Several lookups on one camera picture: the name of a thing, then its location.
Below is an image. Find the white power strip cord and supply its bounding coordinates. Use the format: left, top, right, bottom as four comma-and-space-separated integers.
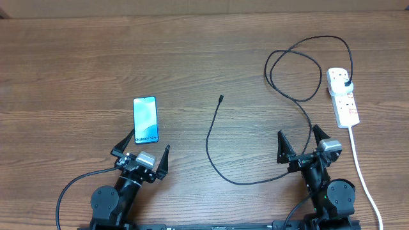
347, 126, 384, 230

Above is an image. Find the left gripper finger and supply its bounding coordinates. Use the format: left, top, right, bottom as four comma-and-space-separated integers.
113, 129, 135, 153
156, 145, 170, 180

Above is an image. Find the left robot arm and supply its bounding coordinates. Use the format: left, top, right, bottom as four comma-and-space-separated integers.
89, 131, 170, 229

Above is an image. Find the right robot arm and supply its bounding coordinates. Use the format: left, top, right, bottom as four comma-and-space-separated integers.
272, 125, 361, 230

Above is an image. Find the Samsung Galaxy smartphone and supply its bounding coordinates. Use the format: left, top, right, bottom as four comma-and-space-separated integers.
133, 96, 159, 144

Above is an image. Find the white charger plug adapter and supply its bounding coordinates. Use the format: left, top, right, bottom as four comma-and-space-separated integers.
328, 79, 354, 96

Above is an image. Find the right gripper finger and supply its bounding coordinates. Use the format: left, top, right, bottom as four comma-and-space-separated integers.
313, 125, 330, 146
277, 130, 296, 164

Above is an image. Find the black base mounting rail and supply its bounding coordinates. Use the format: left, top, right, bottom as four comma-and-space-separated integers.
78, 220, 362, 230

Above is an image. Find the white power strip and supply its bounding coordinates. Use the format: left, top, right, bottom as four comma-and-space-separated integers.
326, 68, 360, 128

